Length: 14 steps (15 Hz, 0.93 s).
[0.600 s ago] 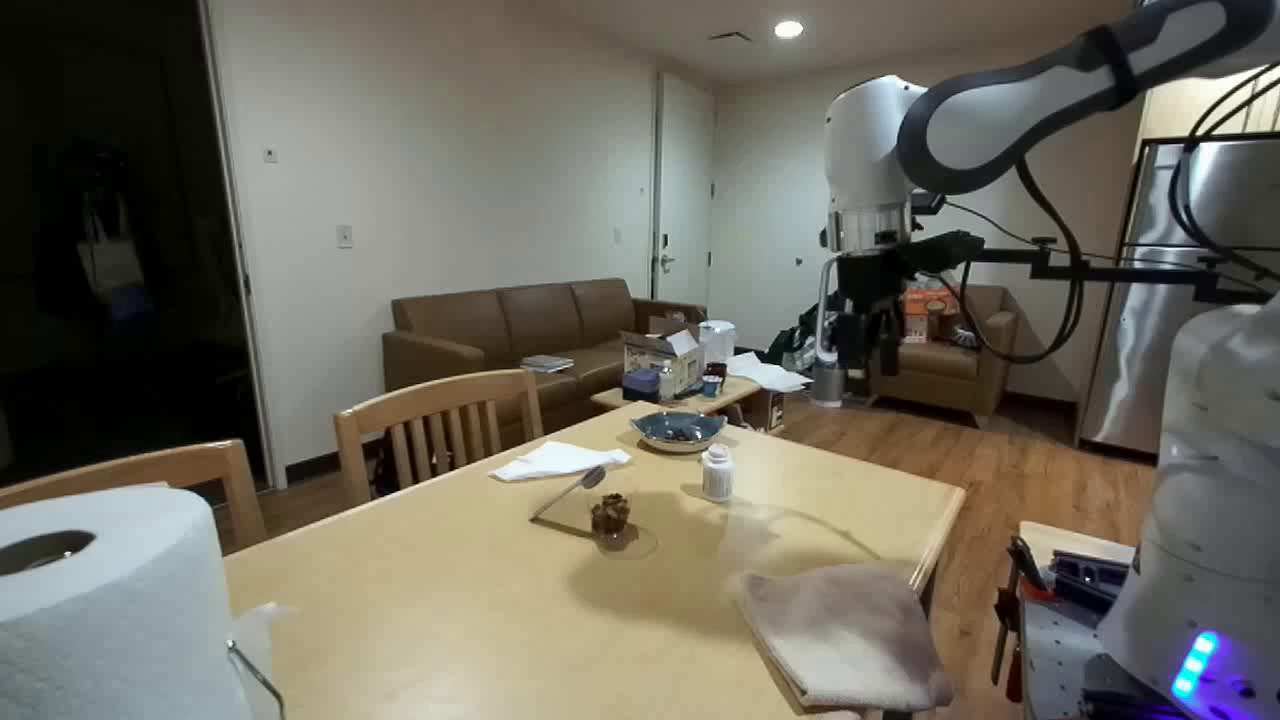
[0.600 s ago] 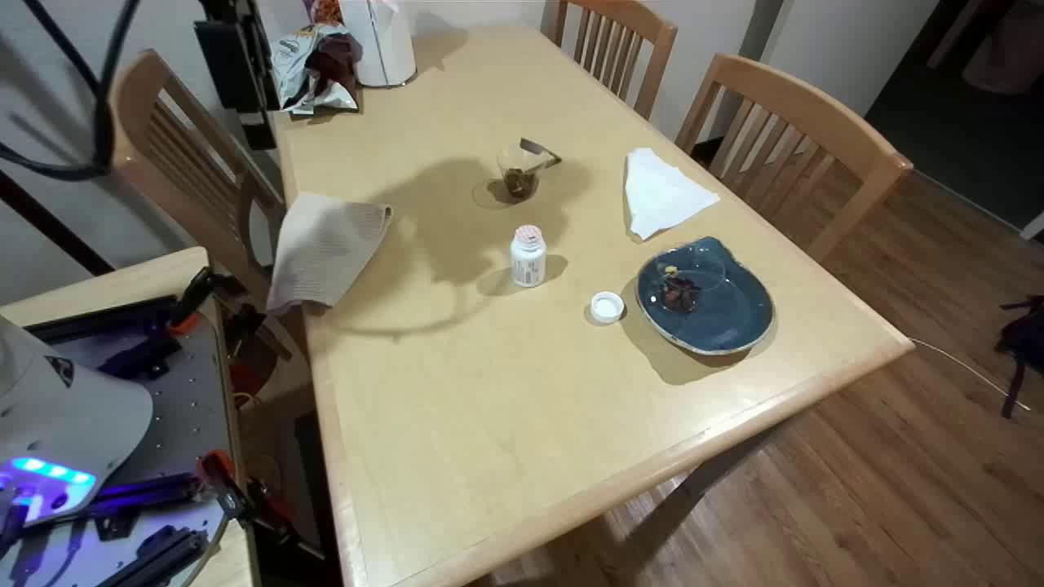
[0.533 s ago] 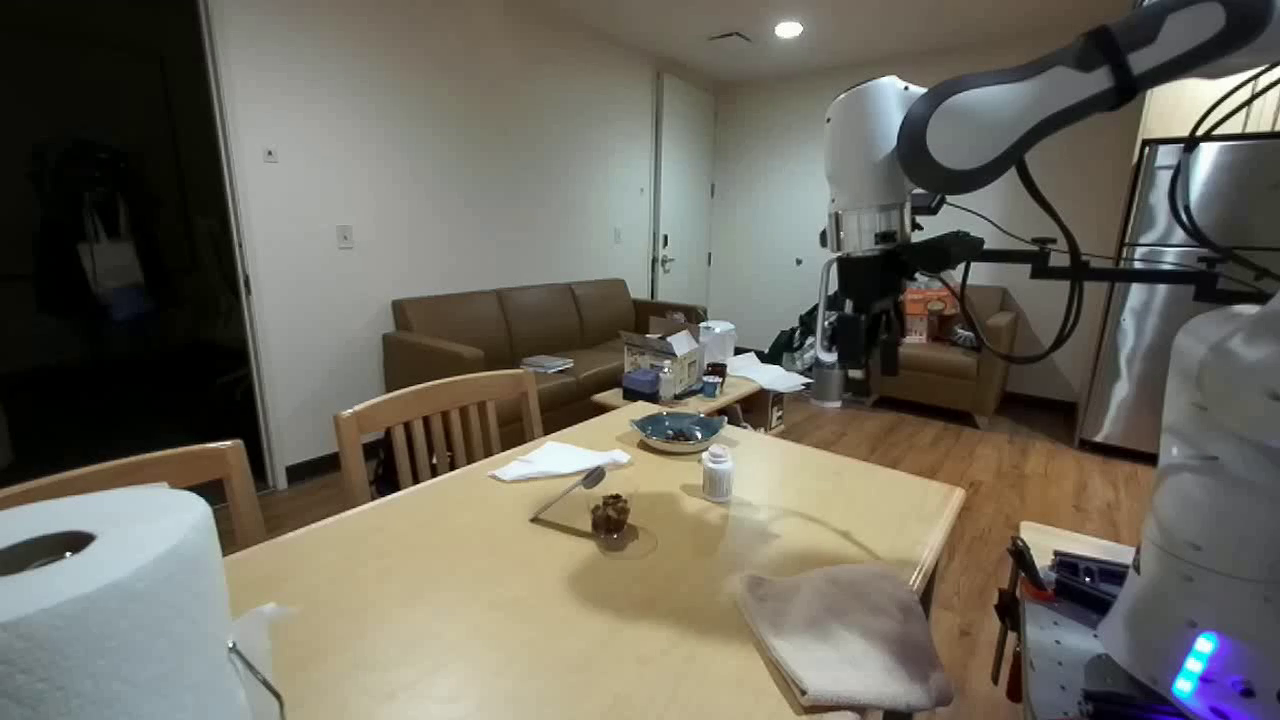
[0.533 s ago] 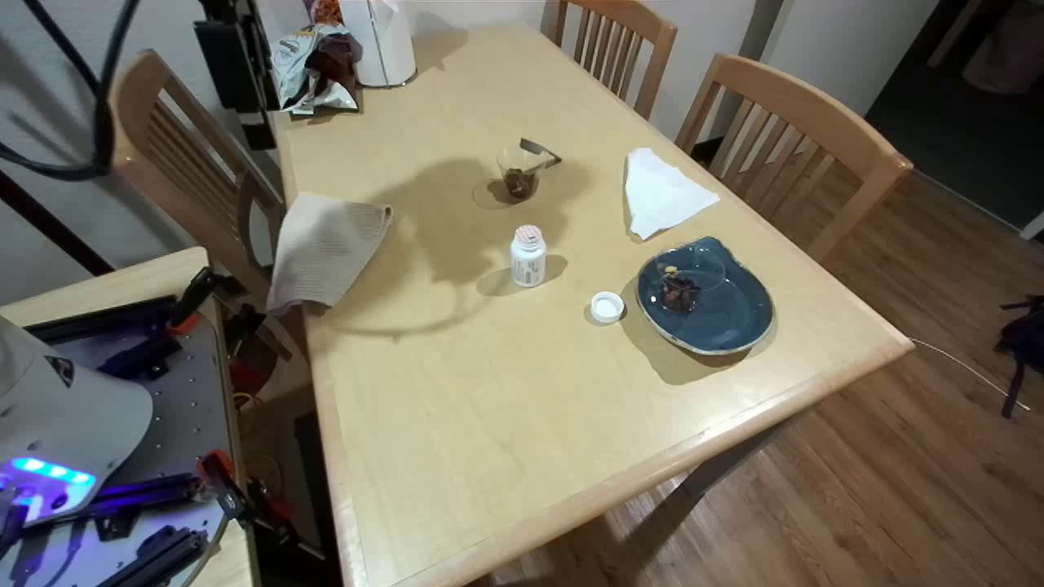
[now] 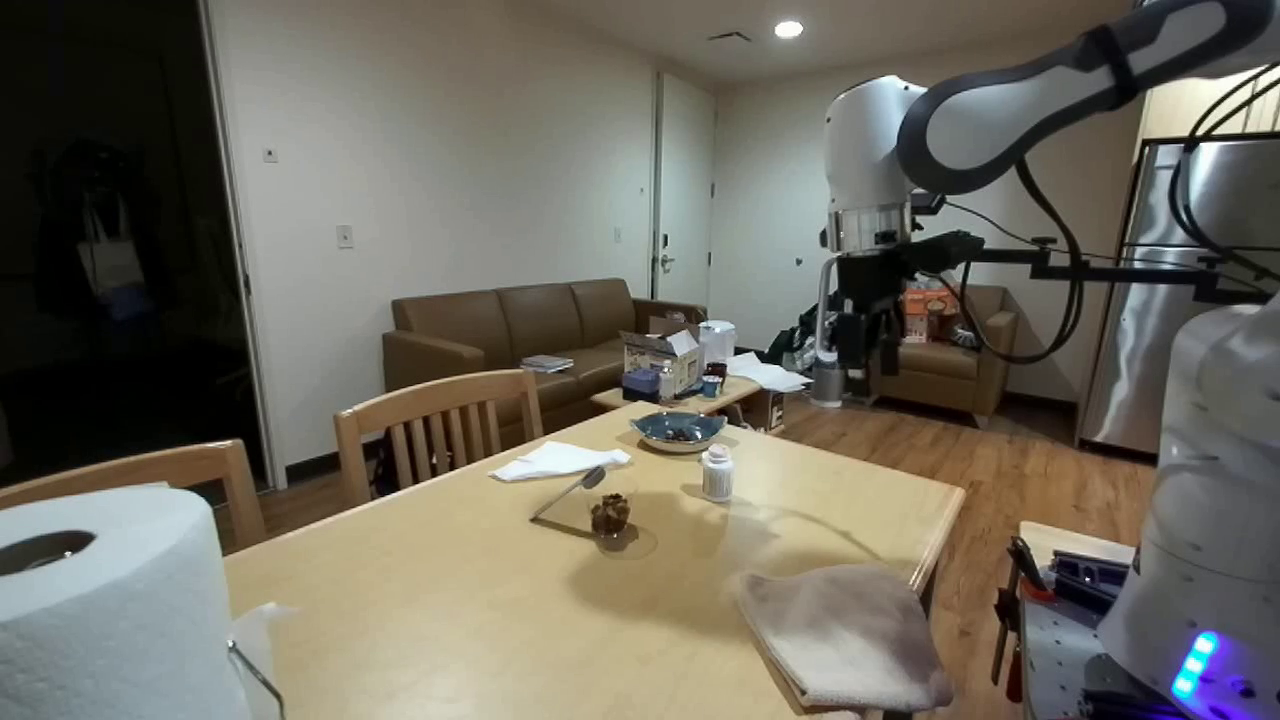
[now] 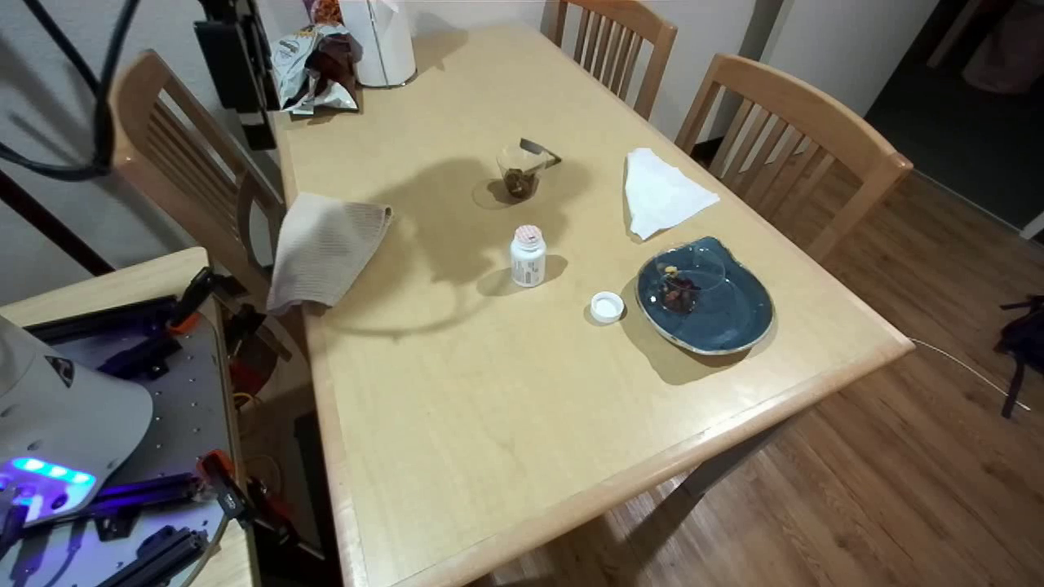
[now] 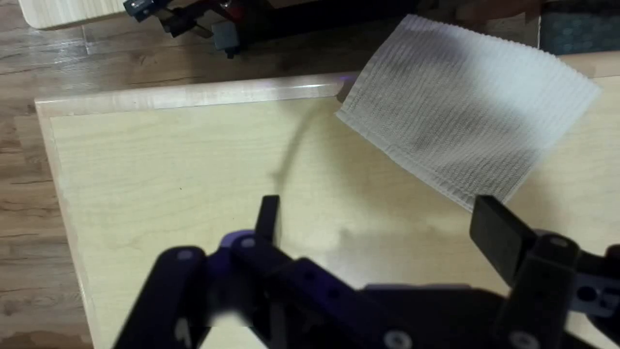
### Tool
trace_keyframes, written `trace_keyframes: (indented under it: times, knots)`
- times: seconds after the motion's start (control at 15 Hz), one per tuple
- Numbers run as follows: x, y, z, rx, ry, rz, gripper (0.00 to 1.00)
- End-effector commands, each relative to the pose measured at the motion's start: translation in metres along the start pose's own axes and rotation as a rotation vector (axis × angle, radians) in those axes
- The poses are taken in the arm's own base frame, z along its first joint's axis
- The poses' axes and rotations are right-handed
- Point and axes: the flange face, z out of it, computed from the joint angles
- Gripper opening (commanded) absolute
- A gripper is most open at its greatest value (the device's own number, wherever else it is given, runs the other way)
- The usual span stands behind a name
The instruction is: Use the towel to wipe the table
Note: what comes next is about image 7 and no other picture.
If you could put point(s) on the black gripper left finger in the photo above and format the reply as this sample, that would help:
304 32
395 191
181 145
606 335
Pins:
187 298

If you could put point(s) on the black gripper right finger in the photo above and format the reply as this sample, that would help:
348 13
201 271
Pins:
544 279

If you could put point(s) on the dark teal fabric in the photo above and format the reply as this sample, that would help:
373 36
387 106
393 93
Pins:
583 32

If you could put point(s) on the black metal clamp stand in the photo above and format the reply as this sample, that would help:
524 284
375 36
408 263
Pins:
284 21

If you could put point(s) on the white textured sheet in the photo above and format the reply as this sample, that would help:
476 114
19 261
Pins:
65 13

